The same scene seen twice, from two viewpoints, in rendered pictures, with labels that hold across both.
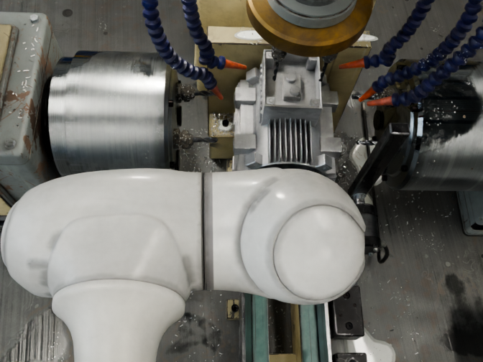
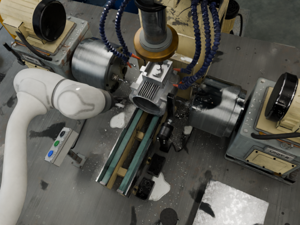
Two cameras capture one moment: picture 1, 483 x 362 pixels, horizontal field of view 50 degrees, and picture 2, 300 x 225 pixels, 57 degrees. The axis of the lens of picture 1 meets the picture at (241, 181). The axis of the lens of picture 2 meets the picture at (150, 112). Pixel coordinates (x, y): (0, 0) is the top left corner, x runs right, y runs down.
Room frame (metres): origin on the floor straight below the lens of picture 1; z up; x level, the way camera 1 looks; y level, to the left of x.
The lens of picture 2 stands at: (-0.04, -0.47, 2.21)
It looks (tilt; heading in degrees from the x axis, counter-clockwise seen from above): 65 degrees down; 41
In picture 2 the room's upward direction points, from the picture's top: 10 degrees counter-clockwise
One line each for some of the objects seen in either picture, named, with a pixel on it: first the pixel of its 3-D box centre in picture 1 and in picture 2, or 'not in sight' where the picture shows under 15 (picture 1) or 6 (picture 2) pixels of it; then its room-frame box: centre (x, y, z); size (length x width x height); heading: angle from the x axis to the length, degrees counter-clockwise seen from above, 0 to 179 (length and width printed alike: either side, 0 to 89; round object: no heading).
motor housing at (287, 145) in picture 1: (283, 134); (155, 89); (0.50, -0.07, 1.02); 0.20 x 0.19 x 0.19; 6
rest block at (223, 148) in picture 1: (224, 136); not in sight; (0.57, 0.05, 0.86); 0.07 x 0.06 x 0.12; 97
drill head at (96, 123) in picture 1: (96, 119); (93, 62); (0.47, 0.28, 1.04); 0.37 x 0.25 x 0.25; 97
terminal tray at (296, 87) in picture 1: (289, 89); (157, 72); (0.54, -0.06, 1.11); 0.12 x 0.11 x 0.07; 6
